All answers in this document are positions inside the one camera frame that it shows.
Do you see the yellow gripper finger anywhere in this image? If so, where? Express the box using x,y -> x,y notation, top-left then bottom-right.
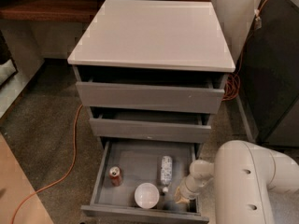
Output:
174,188 -> 189,203

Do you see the clear blue plastic bottle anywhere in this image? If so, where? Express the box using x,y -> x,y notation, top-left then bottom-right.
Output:
160,156 -> 173,193

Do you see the grey bottom drawer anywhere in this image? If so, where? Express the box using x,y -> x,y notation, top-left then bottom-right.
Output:
81,140 -> 208,224

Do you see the grey drawer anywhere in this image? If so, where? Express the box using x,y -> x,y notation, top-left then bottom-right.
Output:
76,75 -> 224,114
90,108 -> 211,143
81,140 -> 208,224

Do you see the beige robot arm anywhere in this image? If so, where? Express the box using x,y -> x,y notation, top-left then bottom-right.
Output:
174,140 -> 299,224

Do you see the grey top drawer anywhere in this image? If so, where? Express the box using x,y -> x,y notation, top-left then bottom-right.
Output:
76,75 -> 224,114

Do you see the grey middle drawer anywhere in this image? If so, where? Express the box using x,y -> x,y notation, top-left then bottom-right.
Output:
90,108 -> 211,143

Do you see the white cabinet counter top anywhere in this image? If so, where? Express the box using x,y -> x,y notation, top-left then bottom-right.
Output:
68,0 -> 235,73

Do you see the white bowl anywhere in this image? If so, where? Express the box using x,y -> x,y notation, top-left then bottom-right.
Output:
135,183 -> 160,209

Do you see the red soda can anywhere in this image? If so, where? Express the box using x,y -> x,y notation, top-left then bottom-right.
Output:
109,166 -> 122,187

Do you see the dark chair with cushion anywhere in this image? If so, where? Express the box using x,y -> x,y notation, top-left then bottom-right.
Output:
0,31 -> 18,88

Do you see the dark wooden shelf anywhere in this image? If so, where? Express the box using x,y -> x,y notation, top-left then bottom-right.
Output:
0,0 -> 211,24

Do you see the orange extension cable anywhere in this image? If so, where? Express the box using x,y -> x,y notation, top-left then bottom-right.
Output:
10,0 -> 299,224

